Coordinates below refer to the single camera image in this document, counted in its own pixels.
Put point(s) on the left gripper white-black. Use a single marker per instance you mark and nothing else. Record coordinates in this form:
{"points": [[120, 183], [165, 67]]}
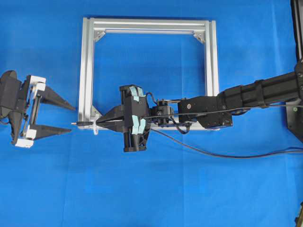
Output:
{"points": [[14, 103]]}

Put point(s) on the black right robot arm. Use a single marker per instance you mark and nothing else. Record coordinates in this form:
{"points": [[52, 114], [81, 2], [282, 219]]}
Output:
{"points": [[217, 111]]}

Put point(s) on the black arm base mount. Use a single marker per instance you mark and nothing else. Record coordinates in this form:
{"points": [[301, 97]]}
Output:
{"points": [[295, 114]]}

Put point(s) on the blue table cloth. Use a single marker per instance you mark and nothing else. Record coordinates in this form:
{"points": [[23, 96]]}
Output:
{"points": [[201, 179]]}

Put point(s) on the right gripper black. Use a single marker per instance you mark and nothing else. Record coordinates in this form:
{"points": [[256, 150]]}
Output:
{"points": [[133, 110]]}

